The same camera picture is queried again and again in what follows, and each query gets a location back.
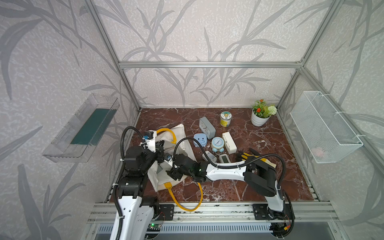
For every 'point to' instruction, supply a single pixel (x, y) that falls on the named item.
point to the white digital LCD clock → (224, 158)
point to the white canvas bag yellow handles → (175, 142)
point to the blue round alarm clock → (217, 143)
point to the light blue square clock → (202, 138)
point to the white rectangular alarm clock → (229, 143)
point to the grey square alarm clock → (207, 127)
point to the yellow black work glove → (243, 156)
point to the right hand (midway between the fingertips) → (169, 163)
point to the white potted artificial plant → (261, 113)
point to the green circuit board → (153, 227)
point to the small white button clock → (212, 157)
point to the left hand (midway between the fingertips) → (164, 141)
